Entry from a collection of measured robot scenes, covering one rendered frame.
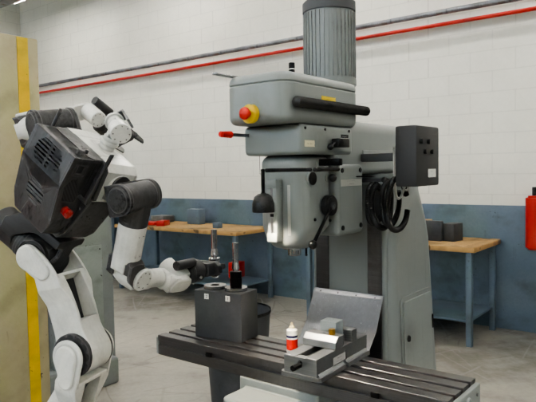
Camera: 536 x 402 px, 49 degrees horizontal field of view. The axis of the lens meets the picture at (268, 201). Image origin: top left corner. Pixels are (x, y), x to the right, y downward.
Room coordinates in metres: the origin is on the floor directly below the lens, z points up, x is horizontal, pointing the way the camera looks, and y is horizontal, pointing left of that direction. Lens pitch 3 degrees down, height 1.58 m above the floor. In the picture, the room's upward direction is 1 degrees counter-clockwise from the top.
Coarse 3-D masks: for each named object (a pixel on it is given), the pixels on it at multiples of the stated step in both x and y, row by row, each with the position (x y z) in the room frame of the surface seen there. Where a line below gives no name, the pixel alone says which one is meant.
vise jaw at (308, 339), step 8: (304, 336) 1.95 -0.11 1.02; (312, 336) 1.93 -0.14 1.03; (320, 336) 1.92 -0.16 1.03; (328, 336) 1.91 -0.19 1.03; (336, 336) 1.90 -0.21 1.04; (304, 344) 1.94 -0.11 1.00; (312, 344) 1.92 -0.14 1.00; (320, 344) 1.91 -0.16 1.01; (328, 344) 1.89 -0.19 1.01; (336, 344) 1.88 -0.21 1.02; (344, 344) 1.92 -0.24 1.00
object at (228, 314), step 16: (208, 288) 2.30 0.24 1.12; (224, 288) 2.32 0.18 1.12; (240, 288) 2.26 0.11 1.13; (208, 304) 2.28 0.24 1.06; (224, 304) 2.25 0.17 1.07; (240, 304) 2.21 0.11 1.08; (256, 304) 2.30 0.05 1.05; (208, 320) 2.28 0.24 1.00; (224, 320) 2.25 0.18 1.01; (240, 320) 2.21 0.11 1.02; (256, 320) 2.30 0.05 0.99; (208, 336) 2.29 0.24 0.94; (224, 336) 2.25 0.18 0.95; (240, 336) 2.21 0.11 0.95
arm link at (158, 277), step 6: (114, 270) 1.90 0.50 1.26; (156, 270) 2.02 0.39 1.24; (162, 270) 2.05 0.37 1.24; (114, 276) 1.92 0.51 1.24; (120, 276) 1.89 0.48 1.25; (156, 276) 2.00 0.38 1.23; (162, 276) 2.03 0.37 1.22; (120, 282) 1.92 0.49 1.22; (126, 282) 1.89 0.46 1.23; (150, 282) 1.97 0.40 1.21; (156, 282) 2.01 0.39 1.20; (162, 282) 2.03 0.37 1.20; (132, 288) 1.90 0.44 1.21
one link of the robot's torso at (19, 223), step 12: (0, 216) 1.99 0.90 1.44; (12, 216) 1.95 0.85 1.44; (24, 216) 1.93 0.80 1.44; (0, 228) 1.97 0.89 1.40; (12, 228) 1.95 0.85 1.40; (24, 228) 1.93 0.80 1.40; (36, 228) 1.92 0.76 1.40; (12, 240) 1.96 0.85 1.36; (48, 240) 1.90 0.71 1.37; (60, 240) 1.90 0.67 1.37; (72, 240) 1.94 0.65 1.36; (60, 252) 1.93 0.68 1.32; (60, 264) 1.97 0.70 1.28
